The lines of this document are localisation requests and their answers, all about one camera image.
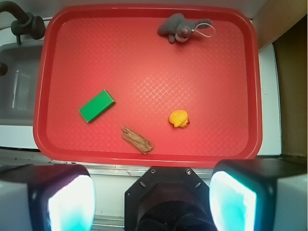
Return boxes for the red plastic tray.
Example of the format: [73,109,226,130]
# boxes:
[34,5,262,167]

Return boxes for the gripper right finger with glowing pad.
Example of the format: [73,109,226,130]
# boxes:
[209,158,308,231]

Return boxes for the grey plush bunny toy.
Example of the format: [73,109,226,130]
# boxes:
[157,13,216,43]

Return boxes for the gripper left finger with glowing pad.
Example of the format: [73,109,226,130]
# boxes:
[0,165,96,231]

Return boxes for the brown wood piece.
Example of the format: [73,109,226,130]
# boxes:
[121,127,154,154]

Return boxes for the green rectangular block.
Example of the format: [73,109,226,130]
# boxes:
[79,90,115,123]

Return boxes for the grey toy sink basin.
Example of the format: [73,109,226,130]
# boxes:
[0,40,43,126]

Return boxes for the yellow rubber duck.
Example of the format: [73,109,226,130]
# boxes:
[168,110,190,128]

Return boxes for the dark toy faucet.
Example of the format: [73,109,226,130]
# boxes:
[0,0,46,45]

